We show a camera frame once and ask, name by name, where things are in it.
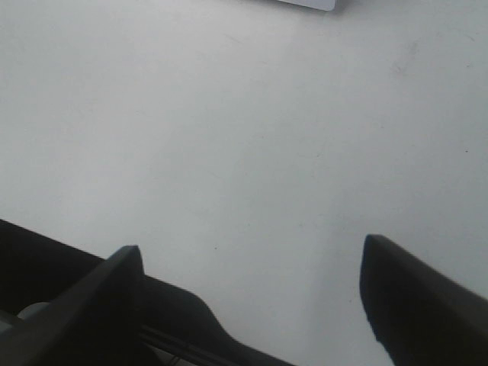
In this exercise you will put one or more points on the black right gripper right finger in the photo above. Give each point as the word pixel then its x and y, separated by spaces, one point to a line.
pixel 420 316

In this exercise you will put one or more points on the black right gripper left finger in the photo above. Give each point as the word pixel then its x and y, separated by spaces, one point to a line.
pixel 94 322

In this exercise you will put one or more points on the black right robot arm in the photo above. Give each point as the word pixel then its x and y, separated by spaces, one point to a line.
pixel 35 270

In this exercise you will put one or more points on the white microwave oven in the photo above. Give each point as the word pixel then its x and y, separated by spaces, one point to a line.
pixel 322 5

